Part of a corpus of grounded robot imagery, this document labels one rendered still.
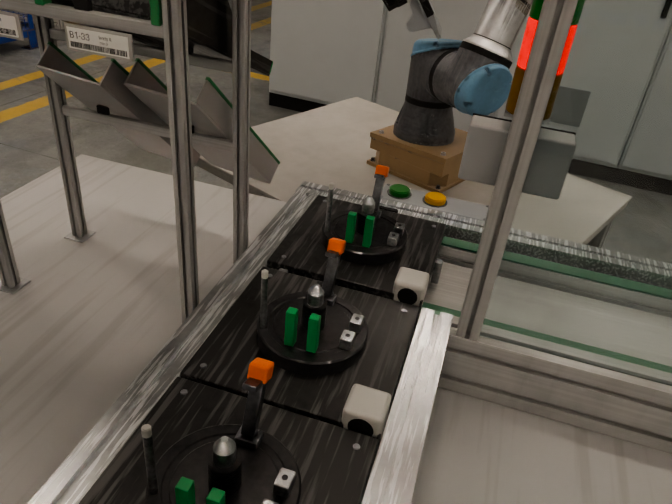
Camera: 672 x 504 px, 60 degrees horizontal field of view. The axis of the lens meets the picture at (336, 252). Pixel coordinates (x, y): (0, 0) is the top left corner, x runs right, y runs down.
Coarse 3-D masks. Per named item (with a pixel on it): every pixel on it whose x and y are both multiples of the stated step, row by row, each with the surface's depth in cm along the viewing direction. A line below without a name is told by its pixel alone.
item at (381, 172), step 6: (378, 168) 96; (384, 168) 96; (378, 174) 95; (384, 174) 96; (378, 180) 97; (384, 180) 97; (378, 186) 97; (378, 192) 97; (378, 198) 97; (378, 204) 97; (378, 210) 98
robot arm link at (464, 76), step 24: (504, 0) 118; (528, 0) 117; (480, 24) 121; (504, 24) 119; (480, 48) 119; (504, 48) 120; (456, 72) 123; (480, 72) 118; (504, 72) 120; (456, 96) 123; (480, 96) 121; (504, 96) 124
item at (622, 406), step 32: (448, 256) 103; (448, 288) 96; (448, 352) 81; (480, 352) 79; (512, 352) 78; (448, 384) 84; (480, 384) 83; (512, 384) 80; (544, 384) 79; (576, 384) 77; (608, 384) 76; (640, 384) 74; (544, 416) 81; (576, 416) 80; (608, 416) 78; (640, 416) 77
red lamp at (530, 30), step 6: (528, 18) 62; (528, 24) 61; (534, 24) 60; (528, 30) 61; (534, 30) 60; (528, 36) 61; (522, 42) 63; (528, 42) 61; (522, 48) 62; (528, 48) 61; (522, 54) 62; (528, 54) 62; (522, 60) 63; (522, 66) 63
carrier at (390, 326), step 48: (288, 288) 83; (336, 288) 84; (240, 336) 74; (288, 336) 69; (336, 336) 72; (384, 336) 76; (240, 384) 67; (288, 384) 67; (336, 384) 68; (384, 384) 69
